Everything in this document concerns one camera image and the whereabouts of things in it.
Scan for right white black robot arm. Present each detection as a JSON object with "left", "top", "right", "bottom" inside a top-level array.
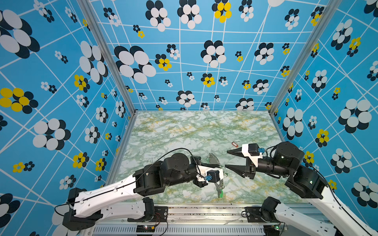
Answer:
[{"left": 226, "top": 142, "right": 378, "bottom": 236}]

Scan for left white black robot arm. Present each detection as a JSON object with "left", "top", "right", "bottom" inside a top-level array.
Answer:
[{"left": 63, "top": 153, "right": 223, "bottom": 231}]

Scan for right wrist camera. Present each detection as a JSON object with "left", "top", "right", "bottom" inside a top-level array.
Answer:
[{"left": 241, "top": 143, "right": 263, "bottom": 167}]

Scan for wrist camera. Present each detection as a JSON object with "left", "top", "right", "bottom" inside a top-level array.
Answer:
[
  {"left": 241, "top": 143, "right": 263, "bottom": 167},
  {"left": 196, "top": 165, "right": 224, "bottom": 183}
]

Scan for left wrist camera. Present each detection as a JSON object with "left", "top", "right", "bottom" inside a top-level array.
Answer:
[{"left": 196, "top": 165, "right": 224, "bottom": 183}]

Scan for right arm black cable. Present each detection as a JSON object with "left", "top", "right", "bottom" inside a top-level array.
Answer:
[{"left": 261, "top": 144, "right": 280, "bottom": 158}]

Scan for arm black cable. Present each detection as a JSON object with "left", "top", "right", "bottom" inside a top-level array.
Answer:
[
  {"left": 261, "top": 144, "right": 280, "bottom": 158},
  {"left": 54, "top": 147, "right": 204, "bottom": 213}
]

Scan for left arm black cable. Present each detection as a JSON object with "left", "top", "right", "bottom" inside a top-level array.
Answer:
[{"left": 54, "top": 147, "right": 204, "bottom": 213}]

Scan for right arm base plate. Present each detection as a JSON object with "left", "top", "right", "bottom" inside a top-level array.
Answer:
[{"left": 241, "top": 206, "right": 281, "bottom": 224}]

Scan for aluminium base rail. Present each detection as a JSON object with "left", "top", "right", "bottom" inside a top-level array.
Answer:
[{"left": 79, "top": 203, "right": 337, "bottom": 236}]

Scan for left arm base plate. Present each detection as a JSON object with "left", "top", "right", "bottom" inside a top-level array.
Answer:
[{"left": 127, "top": 206, "right": 168, "bottom": 223}]

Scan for right aluminium corner post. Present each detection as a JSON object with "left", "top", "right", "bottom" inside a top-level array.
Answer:
[{"left": 269, "top": 0, "right": 342, "bottom": 117}]

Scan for aluminium corner post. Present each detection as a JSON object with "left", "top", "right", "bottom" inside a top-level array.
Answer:
[
  {"left": 269, "top": 0, "right": 342, "bottom": 117},
  {"left": 77, "top": 0, "right": 136, "bottom": 116}
]

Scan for left aluminium corner post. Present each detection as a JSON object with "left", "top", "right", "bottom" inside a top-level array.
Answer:
[{"left": 77, "top": 0, "right": 136, "bottom": 116}]

